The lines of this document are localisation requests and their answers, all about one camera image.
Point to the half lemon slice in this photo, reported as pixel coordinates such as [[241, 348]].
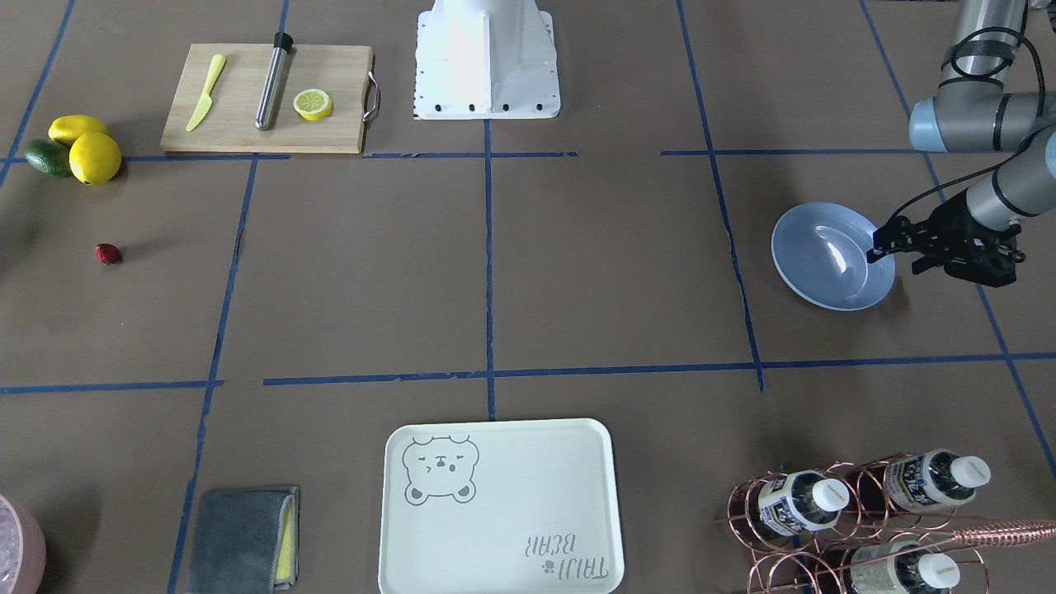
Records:
[[313, 104]]

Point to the dark drink bottle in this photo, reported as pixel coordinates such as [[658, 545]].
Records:
[[796, 504], [902, 568], [938, 480]]

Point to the pink bowl of ice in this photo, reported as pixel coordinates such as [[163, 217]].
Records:
[[23, 549]]

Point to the green lime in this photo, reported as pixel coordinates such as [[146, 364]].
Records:
[[48, 157]]

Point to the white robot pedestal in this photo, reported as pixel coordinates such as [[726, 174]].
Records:
[[486, 60]]

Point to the copper wire bottle rack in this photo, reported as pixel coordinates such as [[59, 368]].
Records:
[[815, 562]]

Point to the grey folded cloth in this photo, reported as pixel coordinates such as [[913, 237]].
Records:
[[246, 541]]

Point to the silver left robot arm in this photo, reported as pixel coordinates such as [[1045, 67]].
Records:
[[992, 96]]

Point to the blue plate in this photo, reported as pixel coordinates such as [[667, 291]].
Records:
[[820, 251]]

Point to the cream bear tray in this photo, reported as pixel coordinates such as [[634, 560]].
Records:
[[500, 507]]

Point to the red strawberry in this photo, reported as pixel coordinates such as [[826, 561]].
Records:
[[107, 254]]

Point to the yellow lemon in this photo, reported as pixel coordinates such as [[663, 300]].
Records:
[[66, 129], [94, 158]]

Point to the yellow plastic knife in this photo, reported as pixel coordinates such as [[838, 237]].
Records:
[[205, 100]]

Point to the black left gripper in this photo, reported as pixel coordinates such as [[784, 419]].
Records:
[[951, 220]]

